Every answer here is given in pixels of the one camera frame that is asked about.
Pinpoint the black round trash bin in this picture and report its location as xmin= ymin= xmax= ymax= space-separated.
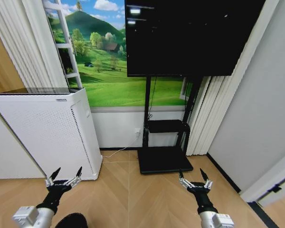
xmin=54 ymin=212 xmax=89 ymax=228

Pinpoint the white door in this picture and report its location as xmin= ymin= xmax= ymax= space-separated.
xmin=238 ymin=146 xmax=285 ymax=208

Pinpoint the black television screen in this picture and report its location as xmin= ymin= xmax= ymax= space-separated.
xmin=124 ymin=0 xmax=266 ymax=77

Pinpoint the black television floor stand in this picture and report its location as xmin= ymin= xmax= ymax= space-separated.
xmin=136 ymin=75 xmax=207 ymax=175

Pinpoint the black television cable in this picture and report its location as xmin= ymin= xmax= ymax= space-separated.
xmin=147 ymin=76 xmax=158 ymax=120

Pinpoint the black box on stand shelf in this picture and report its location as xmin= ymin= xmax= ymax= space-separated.
xmin=147 ymin=119 xmax=190 ymax=134

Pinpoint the white power cable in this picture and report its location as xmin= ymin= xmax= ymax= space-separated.
xmin=101 ymin=134 xmax=139 ymax=159

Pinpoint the white air purifier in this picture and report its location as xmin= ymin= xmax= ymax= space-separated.
xmin=0 ymin=86 xmax=103 ymax=181

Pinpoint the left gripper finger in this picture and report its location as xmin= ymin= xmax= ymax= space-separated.
xmin=45 ymin=167 xmax=62 ymax=188
xmin=66 ymin=166 xmax=83 ymax=188

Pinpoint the white pleated curtain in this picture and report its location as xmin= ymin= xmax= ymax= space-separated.
xmin=0 ymin=0 xmax=71 ymax=89
xmin=185 ymin=75 xmax=242 ymax=157

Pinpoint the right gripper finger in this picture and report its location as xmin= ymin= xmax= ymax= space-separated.
xmin=179 ymin=168 xmax=192 ymax=189
xmin=199 ymin=168 xmax=214 ymax=190

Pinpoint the green landscape wall poster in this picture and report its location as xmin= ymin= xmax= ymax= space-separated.
xmin=44 ymin=0 xmax=196 ymax=108

